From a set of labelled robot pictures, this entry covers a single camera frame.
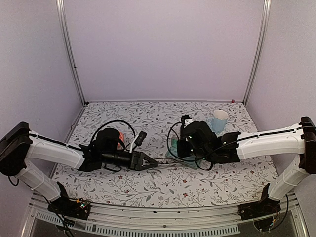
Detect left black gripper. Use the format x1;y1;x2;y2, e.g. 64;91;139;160
101;150;158;171

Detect grey glasses case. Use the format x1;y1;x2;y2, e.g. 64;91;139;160
166;137;201;169

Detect brown sunglasses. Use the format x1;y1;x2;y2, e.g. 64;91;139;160
154;158;195;164

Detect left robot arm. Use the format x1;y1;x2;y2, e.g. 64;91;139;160
0;122;158;214

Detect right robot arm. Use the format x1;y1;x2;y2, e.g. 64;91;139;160
177;115;316;215

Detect red patterned bowl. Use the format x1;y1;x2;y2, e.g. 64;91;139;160
117;132;125;150

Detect light blue mug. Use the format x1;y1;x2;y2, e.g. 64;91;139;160
206;110;229;133

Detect floral tablecloth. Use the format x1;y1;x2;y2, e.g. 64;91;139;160
52;102;277;208

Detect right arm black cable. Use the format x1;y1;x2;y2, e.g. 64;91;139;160
167;122;242;171

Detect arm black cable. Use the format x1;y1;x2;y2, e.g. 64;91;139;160
90;120;138;149
167;122;242;171

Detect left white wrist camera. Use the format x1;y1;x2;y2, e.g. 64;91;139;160
129;131;147;153

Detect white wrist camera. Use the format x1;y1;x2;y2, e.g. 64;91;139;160
181;115;194;128
129;131;147;153

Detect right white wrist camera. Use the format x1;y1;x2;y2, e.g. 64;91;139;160
181;115;194;128

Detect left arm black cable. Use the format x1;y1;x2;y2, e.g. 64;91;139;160
90;120;138;149

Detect front aluminium rail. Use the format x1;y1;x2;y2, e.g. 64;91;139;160
21;193;310;237

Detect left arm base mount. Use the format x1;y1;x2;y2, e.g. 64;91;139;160
48;197;91;220

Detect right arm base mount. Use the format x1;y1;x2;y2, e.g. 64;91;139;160
237;193;281;232

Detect right aluminium frame post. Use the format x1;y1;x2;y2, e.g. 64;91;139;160
242;0;272;106

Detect aluminium frame post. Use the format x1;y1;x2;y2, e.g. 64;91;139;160
242;0;272;106
56;0;86;106

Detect left aluminium frame post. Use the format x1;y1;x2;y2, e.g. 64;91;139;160
56;0;86;106

